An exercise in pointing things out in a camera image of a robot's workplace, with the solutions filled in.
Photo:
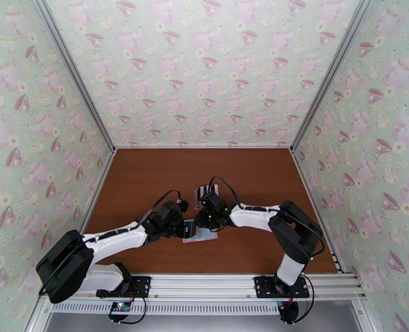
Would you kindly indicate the black round controller mount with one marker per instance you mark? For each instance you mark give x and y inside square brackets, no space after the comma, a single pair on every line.
[289,312]

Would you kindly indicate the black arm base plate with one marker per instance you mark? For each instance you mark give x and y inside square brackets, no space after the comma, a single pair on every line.
[263,287]
[142,286]

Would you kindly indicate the aluminium frame leg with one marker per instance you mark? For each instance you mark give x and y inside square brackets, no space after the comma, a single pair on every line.
[366,317]
[38,319]

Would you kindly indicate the pink card holder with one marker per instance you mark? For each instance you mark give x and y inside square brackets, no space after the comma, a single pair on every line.
[204,239]

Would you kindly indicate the aluminium frame post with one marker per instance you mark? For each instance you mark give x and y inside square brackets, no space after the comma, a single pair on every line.
[332,70]
[72,70]

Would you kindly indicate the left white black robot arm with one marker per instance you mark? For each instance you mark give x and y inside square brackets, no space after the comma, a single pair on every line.
[114,239]

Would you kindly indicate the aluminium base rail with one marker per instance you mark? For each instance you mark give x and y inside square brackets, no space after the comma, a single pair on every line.
[204,286]

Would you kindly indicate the aluminium table side rail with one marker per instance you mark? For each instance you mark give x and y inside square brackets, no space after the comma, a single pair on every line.
[100,182]
[306,182]

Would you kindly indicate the clear acrylic card stand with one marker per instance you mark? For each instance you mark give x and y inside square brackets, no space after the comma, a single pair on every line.
[195,199]

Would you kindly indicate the black and white credit card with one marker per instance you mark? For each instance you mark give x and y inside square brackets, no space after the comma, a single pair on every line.
[206,188]
[215,188]
[199,193]

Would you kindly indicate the green circuit board on mount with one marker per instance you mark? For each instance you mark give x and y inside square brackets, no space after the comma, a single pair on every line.
[119,308]

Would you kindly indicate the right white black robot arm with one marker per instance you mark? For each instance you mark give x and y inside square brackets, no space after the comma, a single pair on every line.
[256,218]

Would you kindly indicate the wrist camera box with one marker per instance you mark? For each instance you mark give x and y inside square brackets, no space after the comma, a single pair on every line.
[209,199]
[182,205]

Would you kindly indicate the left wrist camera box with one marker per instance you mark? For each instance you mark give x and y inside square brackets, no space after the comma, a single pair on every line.
[182,205]

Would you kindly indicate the aluminium table end rail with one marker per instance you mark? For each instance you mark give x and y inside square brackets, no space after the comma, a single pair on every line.
[204,147]

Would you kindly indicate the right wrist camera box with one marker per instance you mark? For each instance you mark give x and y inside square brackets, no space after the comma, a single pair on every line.
[209,199]

